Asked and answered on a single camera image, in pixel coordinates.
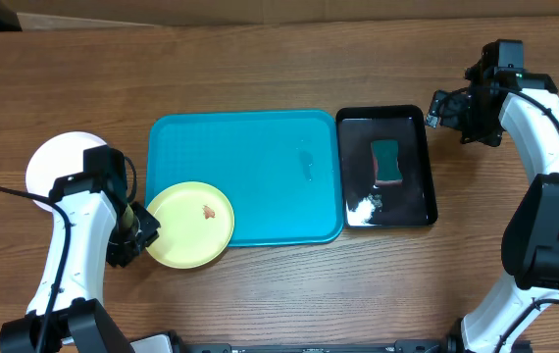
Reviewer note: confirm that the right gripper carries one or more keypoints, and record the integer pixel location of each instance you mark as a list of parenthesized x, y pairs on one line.
[(449, 112)]

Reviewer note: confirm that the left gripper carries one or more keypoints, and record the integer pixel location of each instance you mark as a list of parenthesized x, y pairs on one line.
[(148, 230)]

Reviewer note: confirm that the yellow plate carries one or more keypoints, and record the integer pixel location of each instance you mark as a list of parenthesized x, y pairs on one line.
[(196, 225)]

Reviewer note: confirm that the green scrub sponge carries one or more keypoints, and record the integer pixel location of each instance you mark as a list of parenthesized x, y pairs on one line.
[(385, 157)]

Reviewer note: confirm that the white plate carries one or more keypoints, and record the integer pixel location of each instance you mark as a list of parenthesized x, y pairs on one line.
[(60, 156)]

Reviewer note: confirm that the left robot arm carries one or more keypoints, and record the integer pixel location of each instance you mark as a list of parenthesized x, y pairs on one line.
[(96, 223)]

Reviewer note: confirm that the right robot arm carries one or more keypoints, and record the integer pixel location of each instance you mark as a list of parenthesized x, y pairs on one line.
[(530, 243)]

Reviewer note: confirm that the black water tray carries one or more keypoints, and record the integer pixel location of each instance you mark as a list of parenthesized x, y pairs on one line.
[(410, 203)]

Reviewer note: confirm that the teal plastic tray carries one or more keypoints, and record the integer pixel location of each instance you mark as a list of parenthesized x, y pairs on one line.
[(278, 169)]

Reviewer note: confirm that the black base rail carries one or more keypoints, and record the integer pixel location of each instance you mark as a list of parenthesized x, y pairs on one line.
[(399, 346)]

